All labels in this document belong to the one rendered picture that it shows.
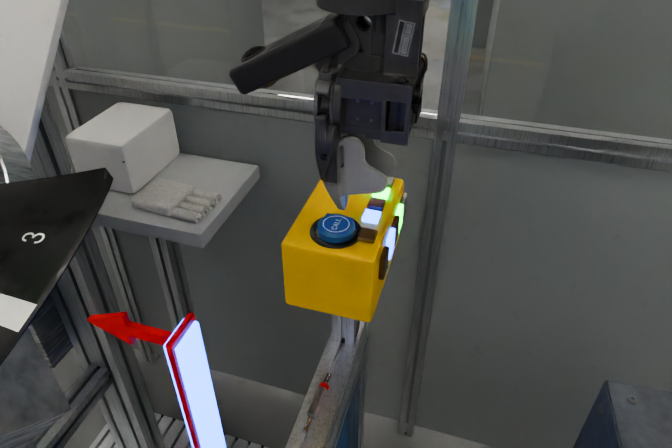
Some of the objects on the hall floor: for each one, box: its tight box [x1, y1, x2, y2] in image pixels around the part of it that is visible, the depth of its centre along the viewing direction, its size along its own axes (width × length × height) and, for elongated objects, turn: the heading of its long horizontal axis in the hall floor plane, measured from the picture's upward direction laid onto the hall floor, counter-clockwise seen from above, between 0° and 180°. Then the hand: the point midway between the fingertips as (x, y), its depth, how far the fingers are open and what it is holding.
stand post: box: [30, 97, 166, 448], centre depth 101 cm, size 4×9×115 cm, turn 73°
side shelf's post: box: [149, 237, 196, 331], centre depth 126 cm, size 4×4×83 cm
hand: (336, 196), depth 51 cm, fingers closed
